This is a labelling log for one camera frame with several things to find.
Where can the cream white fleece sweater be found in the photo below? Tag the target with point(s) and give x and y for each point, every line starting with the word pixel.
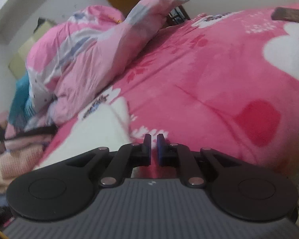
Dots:
pixel 107 126

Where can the pink floral bed blanket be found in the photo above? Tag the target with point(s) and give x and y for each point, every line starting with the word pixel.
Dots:
pixel 229 82

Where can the black folded garment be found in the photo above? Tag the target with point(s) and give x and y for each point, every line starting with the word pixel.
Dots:
pixel 46 130

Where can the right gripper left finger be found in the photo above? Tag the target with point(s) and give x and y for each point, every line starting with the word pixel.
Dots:
pixel 66 188

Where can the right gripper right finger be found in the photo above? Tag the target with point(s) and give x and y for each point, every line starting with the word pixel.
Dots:
pixel 238 188

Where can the dark object on bed edge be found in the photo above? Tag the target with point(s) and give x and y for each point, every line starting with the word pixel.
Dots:
pixel 285 14

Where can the stack of folded clothes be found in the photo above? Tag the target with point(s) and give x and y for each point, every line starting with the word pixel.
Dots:
pixel 19 156

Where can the pink patterned duvet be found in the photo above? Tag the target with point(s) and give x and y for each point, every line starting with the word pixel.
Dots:
pixel 75 60

